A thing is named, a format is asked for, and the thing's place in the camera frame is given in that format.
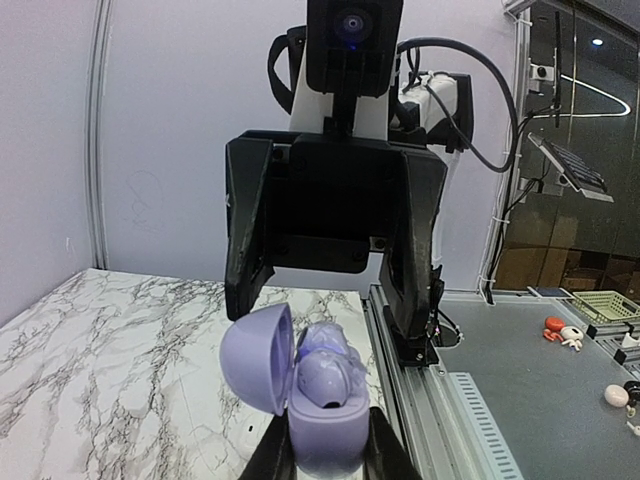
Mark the orange white toy figure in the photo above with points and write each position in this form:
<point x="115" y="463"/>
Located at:
<point x="557" y="330"/>

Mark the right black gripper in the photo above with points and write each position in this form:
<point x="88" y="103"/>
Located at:
<point x="325" y="206"/>

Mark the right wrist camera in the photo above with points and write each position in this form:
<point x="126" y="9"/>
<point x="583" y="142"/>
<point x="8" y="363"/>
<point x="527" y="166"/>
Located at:
<point x="350" y="53"/>

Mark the pale green plastic basket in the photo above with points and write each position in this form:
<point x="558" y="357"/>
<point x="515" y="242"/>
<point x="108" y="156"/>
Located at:
<point x="604" y="307"/>

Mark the aluminium front rail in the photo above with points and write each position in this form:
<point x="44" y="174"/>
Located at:
<point x="439" y="416"/>

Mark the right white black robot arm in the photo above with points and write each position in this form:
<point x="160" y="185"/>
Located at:
<point x="429" y="109"/>

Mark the aluminium corner post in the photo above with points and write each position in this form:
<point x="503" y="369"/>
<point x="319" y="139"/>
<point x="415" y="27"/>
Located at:
<point x="519" y="13"/>
<point x="98" y="60"/>

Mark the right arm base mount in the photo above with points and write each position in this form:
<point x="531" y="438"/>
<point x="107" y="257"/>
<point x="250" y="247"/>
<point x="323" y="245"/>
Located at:
<point x="441" y="330"/>

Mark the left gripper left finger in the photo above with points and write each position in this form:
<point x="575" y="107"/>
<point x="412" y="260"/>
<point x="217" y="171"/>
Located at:
<point x="273" y="458"/>

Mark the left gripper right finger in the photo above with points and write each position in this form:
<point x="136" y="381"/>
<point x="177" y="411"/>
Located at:
<point x="384" y="456"/>

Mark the right aluminium corner post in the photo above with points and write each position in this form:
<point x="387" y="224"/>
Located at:
<point x="519" y="13"/>

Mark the purple earbud charging case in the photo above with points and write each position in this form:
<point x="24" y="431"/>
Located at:
<point x="315" y="379"/>

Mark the tablet on stand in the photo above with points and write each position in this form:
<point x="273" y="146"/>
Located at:
<point x="573" y="170"/>

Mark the left aluminium corner post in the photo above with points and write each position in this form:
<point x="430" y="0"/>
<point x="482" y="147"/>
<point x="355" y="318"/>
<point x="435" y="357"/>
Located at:
<point x="98" y="60"/>

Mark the pink white earbud case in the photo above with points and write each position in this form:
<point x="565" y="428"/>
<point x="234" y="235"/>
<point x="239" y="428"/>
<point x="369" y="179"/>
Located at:
<point x="616" y="396"/>

